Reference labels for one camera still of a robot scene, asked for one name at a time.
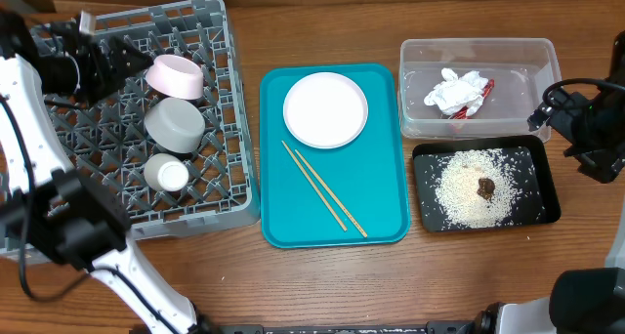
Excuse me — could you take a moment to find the small pink bowl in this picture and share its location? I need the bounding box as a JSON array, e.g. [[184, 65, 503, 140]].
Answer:
[[146, 55, 204, 100]]

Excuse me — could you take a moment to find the grey bowl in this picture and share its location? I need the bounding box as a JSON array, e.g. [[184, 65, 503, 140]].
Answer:
[[144, 98, 206, 153]]

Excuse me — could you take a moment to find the red snack wrapper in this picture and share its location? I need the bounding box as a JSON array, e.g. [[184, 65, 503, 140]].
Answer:
[[449, 79, 495, 119]]

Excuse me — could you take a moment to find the brown food scrap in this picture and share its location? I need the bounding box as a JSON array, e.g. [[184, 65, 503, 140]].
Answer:
[[477, 178, 495, 200]]

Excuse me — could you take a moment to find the white napkin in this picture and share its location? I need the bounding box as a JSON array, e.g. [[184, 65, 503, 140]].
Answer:
[[424, 68, 489, 117]]

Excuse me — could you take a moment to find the pile of rice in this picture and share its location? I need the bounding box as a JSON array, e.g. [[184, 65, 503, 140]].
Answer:
[[414, 146, 546, 232]]

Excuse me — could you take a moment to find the white cup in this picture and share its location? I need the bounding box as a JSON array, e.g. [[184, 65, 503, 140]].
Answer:
[[144, 153, 189, 192]]

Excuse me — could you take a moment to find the large white plate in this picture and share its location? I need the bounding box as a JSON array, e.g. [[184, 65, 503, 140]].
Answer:
[[283, 72, 369, 149]]

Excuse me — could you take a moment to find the wooden chopstick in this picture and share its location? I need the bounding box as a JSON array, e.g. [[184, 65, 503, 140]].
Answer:
[[295, 149, 368, 238], [281, 141, 348, 231]]

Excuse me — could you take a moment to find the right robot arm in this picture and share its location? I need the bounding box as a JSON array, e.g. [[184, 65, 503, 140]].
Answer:
[[458, 33, 624, 333]]

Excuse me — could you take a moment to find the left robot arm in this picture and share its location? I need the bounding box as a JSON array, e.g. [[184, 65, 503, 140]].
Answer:
[[1, 10, 211, 333]]

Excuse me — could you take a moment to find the black waste tray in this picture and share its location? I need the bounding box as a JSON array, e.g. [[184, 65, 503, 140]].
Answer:
[[412, 135, 562, 232]]

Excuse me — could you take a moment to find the grey plastic dish rack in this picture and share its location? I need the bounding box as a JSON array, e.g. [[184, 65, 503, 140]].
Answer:
[[0, 0, 262, 267]]

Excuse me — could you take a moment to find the clear plastic bin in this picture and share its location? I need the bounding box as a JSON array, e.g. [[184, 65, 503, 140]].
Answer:
[[397, 38, 562, 142]]

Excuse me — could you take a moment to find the teal serving tray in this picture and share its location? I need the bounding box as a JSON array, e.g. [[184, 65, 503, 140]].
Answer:
[[259, 63, 411, 248]]

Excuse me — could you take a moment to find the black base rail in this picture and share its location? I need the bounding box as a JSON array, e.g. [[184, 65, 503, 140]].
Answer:
[[190, 320, 474, 334]]

